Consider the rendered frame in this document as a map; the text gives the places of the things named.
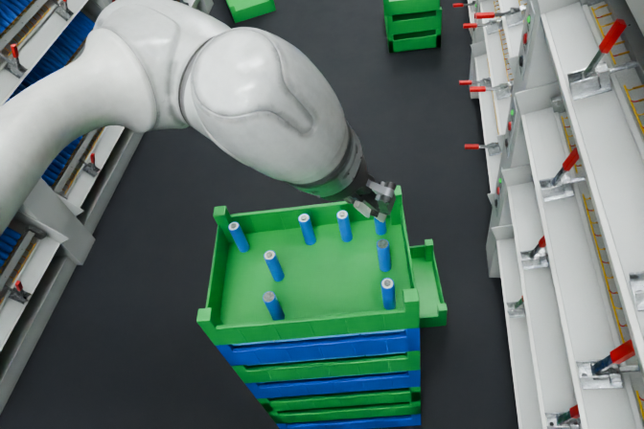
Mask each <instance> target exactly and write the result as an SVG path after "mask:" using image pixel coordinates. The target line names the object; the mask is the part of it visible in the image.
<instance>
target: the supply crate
mask: <svg viewBox="0 0 644 429"><path fill-rule="evenodd" d="M394 193H395V196H396V200H395V203H394V206H393V208H392V211H391V214H390V215H389V214H388V215H387V216H386V218H385V220H386V233H385V234H384V235H378V234H377V233H376V229H375V221H374V217H373V216H371V215H370V217H369V218H368V217H365V216H364V215H363V214H362V213H360V212H359V211H358V210H357V209H356V208H355V207H354V204H348V203H347V202H346V201H342V202H334V203H326V204H317V205H309V206H301V207H292V208H284V209H275V210H267V211H258V212H250V213H242V214H229V212H228V210H227V208H226V206H219V207H215V209H214V214H213V217H214V219H215V221H216V223H217V224H218V229H217V236H216V242H215V249H214V255H213V262H212V269H211V275H210V281H209V288H208V295H207V302H206V307H205V308H200V309H199V310H198V313H197V318H196V321H197V323H198V324H199V325H200V327H201V328H202V329H203V331H204V332H205V333H206V334H207V336H208V337H209V338H210V340H211V341H212V342H213V343H214V345H215V346H219V345H230V344H241V343H252V342H263V341H274V340H286V339H296V338H308V337H319V336H330V335H341V334H352V333H363V332H374V331H386V330H396V329H408V328H418V327H420V299H419V293H418V289H417V288H416V283H415V278H414V272H413V266H412V260H411V255H410V249H409V243H408V236H407V231H406V225H405V219H404V213H403V198H402V190H401V186H397V187H396V189H395V191H394ZM342 210H344V211H346V212H347V213H348V216H349V220H350V225H351V230H352V236H353V238H352V240H351V241H349V242H344V241H343V240H342V239H341V234H340V231H339V226H338V222H337V217H336V214H337V213H338V212H339V211H342ZM301 214H307V215H309V216H310V221H311V225H312V228H313V231H314V234H315V238H316V242H315V243H314V244H313V245H308V244H307V243H306V242H305V239H304V236H303V233H302V230H301V227H300V224H299V220H298V217H299V215H301ZM232 222H238V223H239V224H240V226H241V229H242V231H243V233H244V236H245V238H246V240H247V242H248V244H249V250H248V251H247V252H244V253H243V252H241V251H240V250H239V248H238V246H237V244H236V242H235V240H234V239H233V237H232V235H231V233H230V231H229V229H228V226H229V224H230V223H232ZM380 239H386V240H388V242H389V248H390V259H391V269H390V270H389V271H387V272H383V271H381V270H380V265H379V258H378V250H377V242H378V240H380ZM268 250H272V251H274V252H275V254H276V256H277V259H278V261H279V262H280V265H281V267H282V270H283V272H284V275H285V276H284V278H283V279H282V280H281V281H279V282H276V281H274V280H273V278H272V275H271V273H270V271H269V269H268V266H267V264H266V262H265V259H264V254H265V252H266V251H268ZM385 278H390V279H392V280H393V281H394V285H395V296H396V307H395V308H394V309H389V310H387V309H385V308H384V306H383V300H382V293H381V285H380V283H381V281H382V280H383V279H385ZM267 291H272V292H274V293H275V295H276V298H277V300H278V302H279V304H280V306H281V308H282V310H283V312H284V314H285V319H284V320H273V319H272V317H271V315H270V313H269V311H268V309H267V307H266V305H265V302H264V301H263V295H264V294H265V292H267Z"/></svg>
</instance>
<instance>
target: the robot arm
mask: <svg viewBox="0 0 644 429"><path fill-rule="evenodd" d="M109 125H120V126H123V127H126V128H128V129H130V130H131V131H134V132H136V133H145V132H147V131H153V130H160V129H173V128H174V129H184V128H187V127H188V126H190V127H192V128H194V129H195V130H197V131H198V132H200V133H201V134H203V135H204V136H206V137H207V138H208V139H210V140H211V141H212V142H214V143H215V144H216V145H217V146H218V147H219V148H220V149H222V150H223V151H224V152H225V153H227V154H228V155H230V156H231V157H233V158H234V159H236V160H237V161H239V162H241V163H243V164H245V165H247V166H249V167H251V168H252V169H255V170H257V171H258V172H260V173H262V174H264V175H266V176H269V177H271V178H273V179H276V180H280V181H285V182H286V183H288V184H290V185H291V186H292V187H294V188H296V189H297V190H298V191H299V192H300V191H302V192H307V193H310V194H313V195H316V196H317V197H319V198H322V199H325V200H330V201H336V200H341V199H344V200H345V201H346V202H347V203H348V204H354V207H355V208H356V209H357V210H358V211H359V212H360V213H362V214H363V215H364V216H365V217H368V218H369V217H370V215H371V216H374V217H375V218H376V219H377V220H378V221H379V222H382V223H383V222H384V221H385V218H386V216H387V215H390V214H391V211H392V208H393V206H394V203H395V200H396V196H395V193H394V191H395V189H396V187H397V185H396V184H394V182H386V183H385V182H383V181H381V183H380V184H378V183H375V182H376V180H375V178H374V176H372V175H371V174H369V173H367V168H366V162H365V158H364V156H363V154H362V149H361V144H360V141H359V139H358V137H357V135H356V134H355V133H354V131H353V130H352V129H351V127H350V126H349V124H348V122H347V121H346V119H345V116H344V112H343V109H342V106H341V104H340V102H339V100H338V98H337V96H336V94H335V92H334V90H333V89H332V87H331V86H330V85H329V83H328V82H327V80H326V79H325V78H324V76H323V75H322V74H321V73H320V71H319V70H318V69H317V68H316V67H315V65H314V64H313V63H312V62H311V61H310V60H309V59H308V58H307V57H306V56H305V55H304V54H303V53H302V52H301V51H300V50H298V49H297V48H296V47H294V46H293V45H291V44H290V43H288V42H287V41H285V40H284V39H282V38H281V37H279V36H277V35H275V34H272V33H269V32H266V31H263V30H260V29H256V28H249V27H239V28H234V29H231V28H229V27H228V26H227V25H225V24H224V23H222V22H220V21H219V20H217V19H216V18H214V17H212V16H210V15H208V14H206V13H204V12H202V11H199V10H196V9H194V8H192V7H189V6H187V5H184V4H182V3H179V2H176V1H173V0H116V1H114V2H113V3H111V4H110V5H108V6H107V7H106V8H105V9H104V10H103V11H102V12H101V14H100V15H99V17H98V18H97V21H96V23H95V26H94V29H93V31H92V32H91V33H89V35H88V36H87V38H86V43H85V48H84V51H83V53H82V54H81V56H80V57H79V58H78V59H77V60H75V61H74V62H72V63H70V64H69V65H67V66H65V67H63V68H61V69H59V70H57V71H56V72H54V73H53V74H51V75H49V76H47V77H45V78H44V79H41V80H39V81H38V82H36V83H34V84H33V85H31V86H29V87H28V88H26V89H25V90H23V91H22V92H20V93H19V94H17V95H16V96H14V97H13V98H12V99H10V100H9V101H8V102H6V103H5V104H4V105H3V106H1V107H0V237H1V235H2V234H3V233H4V231H5V230H6V228H7V227H8V225H9V224H10V222H11V221H12V219H13V217H14V216H15V214H16V213H17V212H18V210H19V209H20V207H21V206H22V204H23V203H24V201H25V200H26V198H27V197H28V195H29V194H30V193H31V191H32V190H33V188H34V187H35V185H36V183H37V182H38V180H39V179H40V178H41V176H42V175H43V173H44V172H45V170H46V169H47V168H48V167H49V166H50V164H51V163H52V162H53V160H54V159H55V158H56V157H57V156H58V154H59V153H60V152H61V151H62V150H63V149H64V148H65V147H67V146H68V145H69V144H70V143H71V142H73V141H74V140H76V139H77V138H79V137H80V136H82V135H84V134H86V133H88V132H90V131H92V130H95V129H98V128H101V127H104V126H109Z"/></svg>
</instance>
